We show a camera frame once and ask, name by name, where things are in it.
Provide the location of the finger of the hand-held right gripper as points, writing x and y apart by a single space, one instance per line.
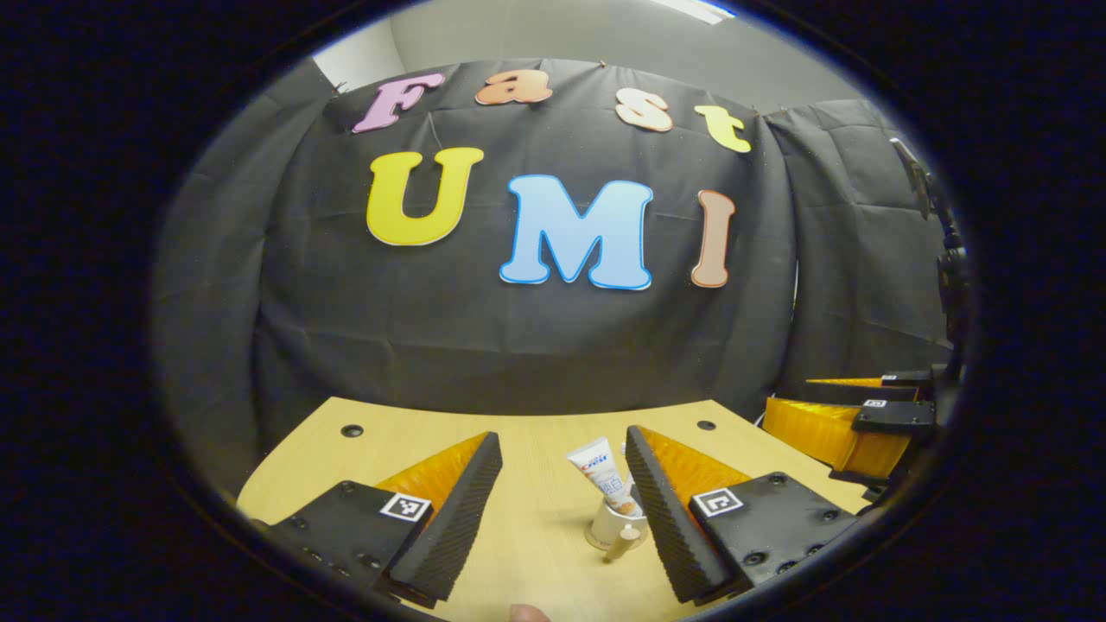
899 378
812 428

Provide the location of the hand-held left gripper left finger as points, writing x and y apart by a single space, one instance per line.
454 527

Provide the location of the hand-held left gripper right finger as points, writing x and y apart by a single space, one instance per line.
670 527

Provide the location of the white toothpaste tube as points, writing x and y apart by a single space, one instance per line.
600 471

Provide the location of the wooden desktop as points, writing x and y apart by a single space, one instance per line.
536 536

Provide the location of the ceiling light panel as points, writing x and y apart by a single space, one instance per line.
696 9

